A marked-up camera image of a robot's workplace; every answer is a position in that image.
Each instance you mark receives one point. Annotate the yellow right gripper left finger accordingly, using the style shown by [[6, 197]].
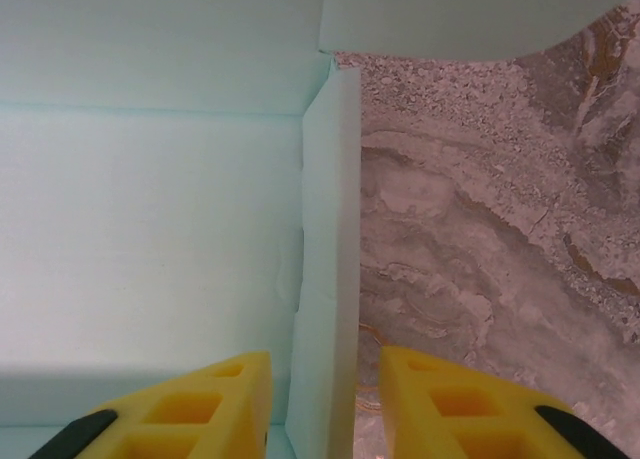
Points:
[[200, 419]]

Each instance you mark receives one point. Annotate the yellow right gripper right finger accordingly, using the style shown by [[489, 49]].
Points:
[[450, 419]]

